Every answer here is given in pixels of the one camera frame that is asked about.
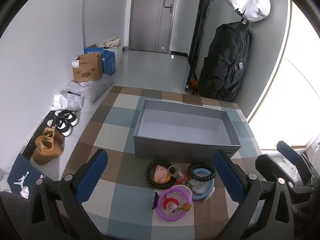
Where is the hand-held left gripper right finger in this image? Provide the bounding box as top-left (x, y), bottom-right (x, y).
top-left (213, 150), bottom-right (296, 240)

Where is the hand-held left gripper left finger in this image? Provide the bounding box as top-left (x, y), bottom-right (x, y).
top-left (26, 149), bottom-right (108, 240)

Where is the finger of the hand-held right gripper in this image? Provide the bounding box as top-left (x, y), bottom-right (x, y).
top-left (276, 141), bottom-right (315, 188)
top-left (255, 154), bottom-right (295, 188)

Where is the black spiral hair tie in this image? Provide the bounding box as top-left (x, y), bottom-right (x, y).
top-left (187, 164), bottom-right (216, 182)

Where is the light blue ring bracelet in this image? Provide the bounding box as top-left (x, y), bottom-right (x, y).
top-left (188, 168), bottom-right (216, 201)

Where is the grey storage box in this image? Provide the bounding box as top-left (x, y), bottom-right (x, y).
top-left (133, 99), bottom-right (242, 164)

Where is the red white hair clip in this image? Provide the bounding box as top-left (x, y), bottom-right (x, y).
top-left (164, 197), bottom-right (181, 212)

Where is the black hair tie pink pig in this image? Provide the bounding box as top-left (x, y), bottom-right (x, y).
top-left (145, 160), bottom-right (176, 189)

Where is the purple ring bracelet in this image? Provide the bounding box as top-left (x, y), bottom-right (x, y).
top-left (157, 187), bottom-right (193, 221)

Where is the checkered tablecloth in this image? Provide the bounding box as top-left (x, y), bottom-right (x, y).
top-left (57, 85), bottom-right (265, 240)

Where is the red hair accessory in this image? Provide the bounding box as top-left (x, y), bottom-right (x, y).
top-left (175, 172), bottom-right (188, 184)

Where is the brown shoe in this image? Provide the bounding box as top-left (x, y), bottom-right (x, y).
top-left (44, 127), bottom-right (65, 145)
top-left (32, 135), bottom-right (63, 165)

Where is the clear plastic hair clip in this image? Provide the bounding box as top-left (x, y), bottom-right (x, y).
top-left (168, 165), bottom-right (183, 179)

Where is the black white sneakers pair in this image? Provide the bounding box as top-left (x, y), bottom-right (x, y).
top-left (47, 119), bottom-right (73, 137)

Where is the black white sandal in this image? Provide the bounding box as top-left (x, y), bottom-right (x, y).
top-left (54, 110), bottom-right (79, 127)

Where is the black shoe mat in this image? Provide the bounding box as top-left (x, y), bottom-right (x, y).
top-left (22, 110), bottom-right (59, 161)

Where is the dark blue shoebox lid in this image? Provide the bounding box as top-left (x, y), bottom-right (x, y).
top-left (7, 153), bottom-right (54, 196)

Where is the crumpled silver plastic bag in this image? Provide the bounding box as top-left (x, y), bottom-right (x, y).
top-left (51, 92), bottom-right (84, 112)

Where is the grey plastic bag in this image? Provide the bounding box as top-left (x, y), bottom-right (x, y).
top-left (65, 74), bottom-right (113, 103)

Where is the brown cardboard box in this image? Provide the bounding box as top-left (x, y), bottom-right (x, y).
top-left (72, 52), bottom-right (103, 83)

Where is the black backpack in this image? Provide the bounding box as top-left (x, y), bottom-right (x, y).
top-left (199, 21), bottom-right (252, 103)

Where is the blue cardboard box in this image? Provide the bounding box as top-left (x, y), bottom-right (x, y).
top-left (84, 44), bottom-right (116, 76)

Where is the cream tote bag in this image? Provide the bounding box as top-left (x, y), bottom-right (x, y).
top-left (100, 37), bottom-right (122, 49)

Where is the black coat rack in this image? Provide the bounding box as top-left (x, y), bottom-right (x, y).
top-left (185, 0), bottom-right (215, 93)

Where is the white hanging bag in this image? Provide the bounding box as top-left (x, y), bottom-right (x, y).
top-left (216, 0), bottom-right (272, 23)

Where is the grey door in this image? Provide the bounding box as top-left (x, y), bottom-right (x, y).
top-left (129, 0), bottom-right (179, 54)

